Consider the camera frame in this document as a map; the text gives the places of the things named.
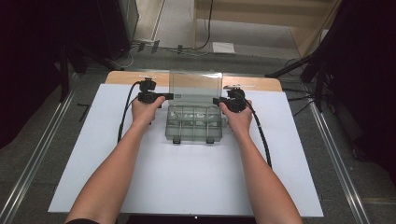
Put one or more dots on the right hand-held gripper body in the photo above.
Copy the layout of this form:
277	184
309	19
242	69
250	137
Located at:
236	101

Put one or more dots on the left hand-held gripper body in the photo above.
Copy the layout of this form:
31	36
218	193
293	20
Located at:
147	95

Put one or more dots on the grey transparent compartment box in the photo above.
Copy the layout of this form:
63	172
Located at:
193	130

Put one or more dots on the person's left hand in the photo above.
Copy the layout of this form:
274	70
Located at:
143	113

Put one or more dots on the person's right hand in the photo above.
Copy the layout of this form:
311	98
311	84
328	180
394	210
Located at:
239	121

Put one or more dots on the wooden table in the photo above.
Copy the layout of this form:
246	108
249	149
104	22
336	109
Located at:
121	78

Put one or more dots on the white paper sheet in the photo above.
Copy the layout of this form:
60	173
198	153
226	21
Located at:
223	47

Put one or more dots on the black hex key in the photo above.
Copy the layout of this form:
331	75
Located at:
84	112

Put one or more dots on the black cabinet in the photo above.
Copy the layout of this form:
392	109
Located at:
120	25

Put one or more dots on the white table sheet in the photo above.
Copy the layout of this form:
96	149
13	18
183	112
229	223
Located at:
193	180

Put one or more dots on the black metal stand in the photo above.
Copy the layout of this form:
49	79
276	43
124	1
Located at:
320	87
64	74

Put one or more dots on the dark curtain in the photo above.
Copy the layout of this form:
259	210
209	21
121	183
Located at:
367	77
28	62

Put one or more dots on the dark sleeve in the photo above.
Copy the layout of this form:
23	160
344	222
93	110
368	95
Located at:
81	221

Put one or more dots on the light wooden shelf frame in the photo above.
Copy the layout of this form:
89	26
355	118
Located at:
264	15

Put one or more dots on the metal floor rail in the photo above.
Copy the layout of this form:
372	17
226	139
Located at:
34	161
334	155

